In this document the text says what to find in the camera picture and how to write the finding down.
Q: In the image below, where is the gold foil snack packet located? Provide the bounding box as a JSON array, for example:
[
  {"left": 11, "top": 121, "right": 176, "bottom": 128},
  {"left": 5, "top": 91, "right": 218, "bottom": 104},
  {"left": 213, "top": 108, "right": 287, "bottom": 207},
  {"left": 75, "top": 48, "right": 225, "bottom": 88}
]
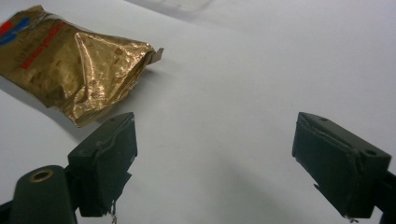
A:
[{"left": 0, "top": 5, "right": 165, "bottom": 128}]

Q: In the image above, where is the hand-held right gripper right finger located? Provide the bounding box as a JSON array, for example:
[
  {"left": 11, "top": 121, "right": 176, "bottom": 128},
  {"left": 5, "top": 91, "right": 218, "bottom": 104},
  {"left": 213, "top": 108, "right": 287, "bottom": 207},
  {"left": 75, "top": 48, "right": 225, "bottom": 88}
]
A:
[{"left": 291, "top": 111, "right": 392, "bottom": 219}]

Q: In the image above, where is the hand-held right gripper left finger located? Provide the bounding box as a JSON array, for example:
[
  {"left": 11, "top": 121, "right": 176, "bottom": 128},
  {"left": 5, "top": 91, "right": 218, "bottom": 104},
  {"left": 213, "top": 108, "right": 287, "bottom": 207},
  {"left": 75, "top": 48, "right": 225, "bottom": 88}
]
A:
[{"left": 67, "top": 112, "right": 138, "bottom": 218}]

